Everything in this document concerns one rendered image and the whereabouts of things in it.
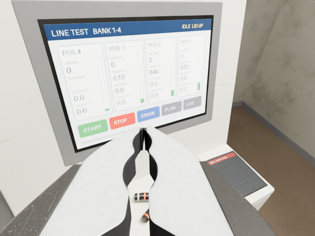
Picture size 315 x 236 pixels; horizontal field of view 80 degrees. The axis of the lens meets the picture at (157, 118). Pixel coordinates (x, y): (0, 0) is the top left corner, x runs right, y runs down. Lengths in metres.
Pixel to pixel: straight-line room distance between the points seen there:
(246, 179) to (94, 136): 0.50
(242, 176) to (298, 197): 1.52
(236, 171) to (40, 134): 0.59
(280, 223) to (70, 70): 1.84
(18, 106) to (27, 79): 0.06
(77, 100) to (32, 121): 0.10
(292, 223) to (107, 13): 1.93
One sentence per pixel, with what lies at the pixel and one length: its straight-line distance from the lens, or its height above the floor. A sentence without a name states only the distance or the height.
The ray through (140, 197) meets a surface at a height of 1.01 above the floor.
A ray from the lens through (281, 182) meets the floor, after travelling 2.23.
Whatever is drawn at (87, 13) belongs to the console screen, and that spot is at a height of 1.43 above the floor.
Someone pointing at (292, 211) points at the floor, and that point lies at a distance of 2.09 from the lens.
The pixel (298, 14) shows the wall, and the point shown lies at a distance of 2.58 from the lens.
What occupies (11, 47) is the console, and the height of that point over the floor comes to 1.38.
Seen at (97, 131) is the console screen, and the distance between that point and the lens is 0.49.
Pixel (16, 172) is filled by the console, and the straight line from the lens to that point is 0.53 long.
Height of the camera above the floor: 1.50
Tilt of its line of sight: 38 degrees down
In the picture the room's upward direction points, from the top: 5 degrees clockwise
